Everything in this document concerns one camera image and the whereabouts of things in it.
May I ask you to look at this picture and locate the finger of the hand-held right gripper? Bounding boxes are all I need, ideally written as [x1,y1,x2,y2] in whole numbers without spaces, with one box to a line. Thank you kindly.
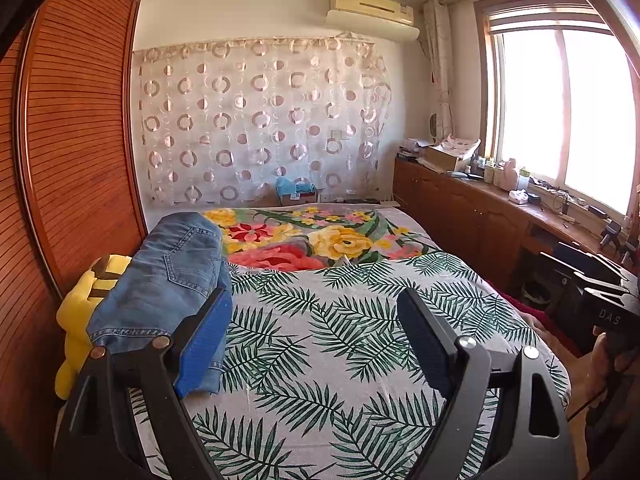
[536,251,587,329]
[554,241,640,297]

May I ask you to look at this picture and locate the white plastic jug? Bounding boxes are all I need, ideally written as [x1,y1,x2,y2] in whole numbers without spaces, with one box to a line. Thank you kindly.
[499,157,519,192]

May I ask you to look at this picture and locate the cardboard box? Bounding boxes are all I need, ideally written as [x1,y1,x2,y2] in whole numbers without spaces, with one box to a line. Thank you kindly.
[425,143,474,173]

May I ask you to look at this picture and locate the stack of books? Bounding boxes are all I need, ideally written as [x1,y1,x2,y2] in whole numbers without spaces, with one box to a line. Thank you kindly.
[396,138,427,162]

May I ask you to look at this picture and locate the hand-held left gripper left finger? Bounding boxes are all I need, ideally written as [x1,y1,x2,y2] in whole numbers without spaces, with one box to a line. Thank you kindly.
[52,287,234,480]

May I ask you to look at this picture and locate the yellow plush toy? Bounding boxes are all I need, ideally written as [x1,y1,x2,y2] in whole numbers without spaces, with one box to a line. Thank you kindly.
[54,254,134,402]

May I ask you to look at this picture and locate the floral blanket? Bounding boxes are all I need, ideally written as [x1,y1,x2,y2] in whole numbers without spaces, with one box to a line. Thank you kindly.
[201,204,439,272]

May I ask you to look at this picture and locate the long wooden cabinet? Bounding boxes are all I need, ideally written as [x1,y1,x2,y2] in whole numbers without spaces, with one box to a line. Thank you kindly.
[391,154,640,311]

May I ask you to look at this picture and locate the wall air conditioner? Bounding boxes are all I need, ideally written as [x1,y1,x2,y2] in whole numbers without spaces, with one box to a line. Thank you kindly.
[325,0,422,42]

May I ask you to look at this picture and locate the blue plastic bag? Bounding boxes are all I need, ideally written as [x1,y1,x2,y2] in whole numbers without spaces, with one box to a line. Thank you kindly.
[275,175,319,207]

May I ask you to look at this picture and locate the person's right hand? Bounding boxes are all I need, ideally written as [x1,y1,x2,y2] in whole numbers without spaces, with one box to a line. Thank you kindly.
[584,326,640,409]

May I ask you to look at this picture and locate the leaf print bed sheet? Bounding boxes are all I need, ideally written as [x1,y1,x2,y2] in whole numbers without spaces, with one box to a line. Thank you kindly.
[59,204,574,480]

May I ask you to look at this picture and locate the circle patterned sheer curtain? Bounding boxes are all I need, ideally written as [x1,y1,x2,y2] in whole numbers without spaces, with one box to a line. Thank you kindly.
[131,34,394,207]

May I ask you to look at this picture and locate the printed white paper bag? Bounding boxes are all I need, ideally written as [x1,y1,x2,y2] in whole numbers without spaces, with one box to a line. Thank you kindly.
[441,133,483,154]

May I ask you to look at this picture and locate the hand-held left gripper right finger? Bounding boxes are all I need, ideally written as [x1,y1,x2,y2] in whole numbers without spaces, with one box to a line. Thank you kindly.
[396,286,582,480]

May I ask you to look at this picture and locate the white power strip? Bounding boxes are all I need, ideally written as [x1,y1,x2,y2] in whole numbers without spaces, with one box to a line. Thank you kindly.
[529,184,589,212]

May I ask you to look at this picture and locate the blue denim pants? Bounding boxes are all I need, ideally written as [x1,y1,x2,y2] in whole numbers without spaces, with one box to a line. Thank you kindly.
[85,211,234,397]

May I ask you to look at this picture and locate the patterned window drape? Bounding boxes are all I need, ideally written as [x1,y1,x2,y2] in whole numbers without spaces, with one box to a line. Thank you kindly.
[423,0,454,144]

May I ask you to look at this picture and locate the wooden louvered wardrobe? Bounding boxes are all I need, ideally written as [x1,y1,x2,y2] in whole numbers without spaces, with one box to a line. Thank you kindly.
[0,0,149,461]

